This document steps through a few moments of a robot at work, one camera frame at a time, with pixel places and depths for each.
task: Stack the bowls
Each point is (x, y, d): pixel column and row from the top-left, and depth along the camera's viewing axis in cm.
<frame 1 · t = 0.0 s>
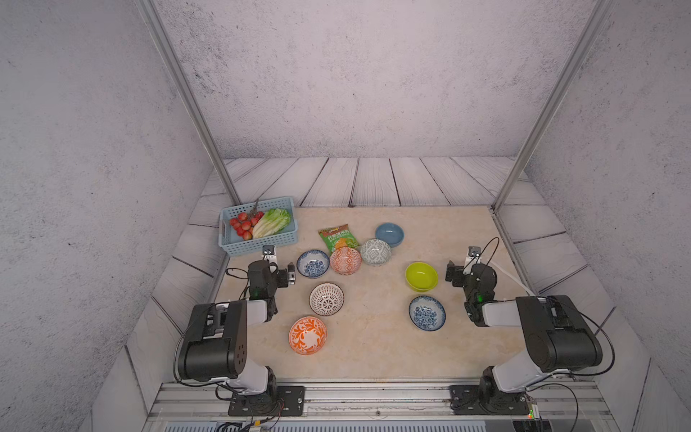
left hand: (281, 262, 95), fingers open
right hand: (468, 260, 93), fingers open
light blue plastic basket: (236, 246, 103), point 6 cm above the table
red cherry tomatoes bunch: (244, 224, 111), point 6 cm above the table
green lettuce head: (273, 220, 110), point 8 cm above the table
green snack bag: (337, 237, 108), point 5 cm above the table
plain blue bowl: (390, 232, 111), point 4 cm above the table
grey green patterned bowl: (375, 251, 107), point 2 cm above the table
red patterned bowl: (345, 261, 104), point 2 cm above the table
blue floral bowl left: (313, 264, 104), on the table
white brown lattice bowl: (327, 299, 93), point 2 cm above the table
orange floral bowl: (308, 336, 85), point 2 cm above the table
lime green bowl: (421, 276, 98), point 3 cm above the table
blue floral bowl right: (427, 313, 91), on the table

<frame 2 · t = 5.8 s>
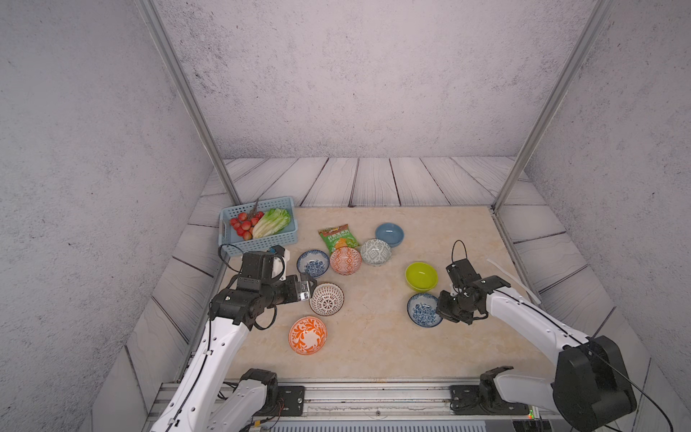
left hand: (307, 284, 74), fingers open
right hand: (441, 312, 84), fingers closed
the named things where they were.

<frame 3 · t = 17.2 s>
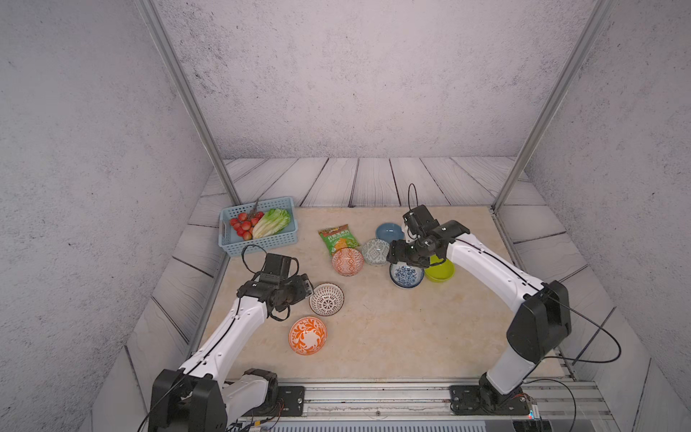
left hand: (309, 289, 84), fingers open
right hand: (397, 258, 84), fingers open
lime green bowl: (442, 275, 96), point 5 cm above the table
blue floral bowl right: (405, 275, 98), point 3 cm above the table
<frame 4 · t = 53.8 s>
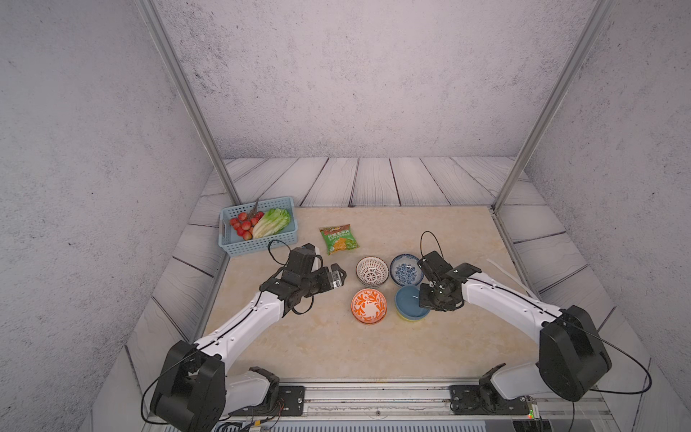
left hand: (339, 278, 83), fingers open
right hand: (427, 302, 85), fingers closed
plain blue bowl: (408, 303, 88), point 6 cm above the table
orange floral bowl: (369, 305, 91), point 3 cm above the table
lime green bowl: (412, 320, 88), point 2 cm above the table
